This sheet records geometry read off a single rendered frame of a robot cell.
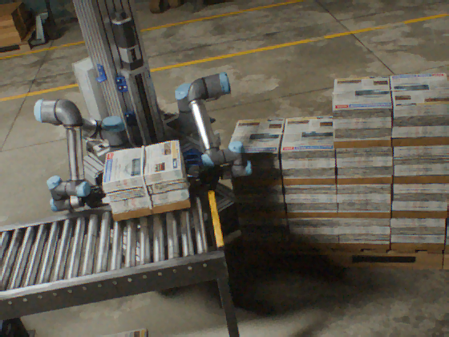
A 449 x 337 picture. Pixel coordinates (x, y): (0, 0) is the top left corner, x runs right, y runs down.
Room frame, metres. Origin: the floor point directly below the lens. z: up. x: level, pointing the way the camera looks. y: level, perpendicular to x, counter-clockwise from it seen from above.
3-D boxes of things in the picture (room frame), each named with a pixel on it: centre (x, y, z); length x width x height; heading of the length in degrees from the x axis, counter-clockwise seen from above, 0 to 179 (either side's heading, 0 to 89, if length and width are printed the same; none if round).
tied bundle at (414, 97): (2.37, -1.09, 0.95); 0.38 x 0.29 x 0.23; 162
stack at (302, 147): (2.50, -0.68, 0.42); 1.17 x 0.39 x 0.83; 72
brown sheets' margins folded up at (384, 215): (2.50, -0.68, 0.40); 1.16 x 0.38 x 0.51; 72
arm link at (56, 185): (2.31, 0.80, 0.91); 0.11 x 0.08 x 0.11; 68
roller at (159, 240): (1.97, 0.32, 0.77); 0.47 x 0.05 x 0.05; 1
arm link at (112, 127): (2.70, 0.52, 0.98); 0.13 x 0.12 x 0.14; 68
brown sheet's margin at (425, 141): (2.37, -1.09, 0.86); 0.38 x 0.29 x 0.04; 162
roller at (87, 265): (1.97, 0.64, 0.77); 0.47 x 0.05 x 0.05; 1
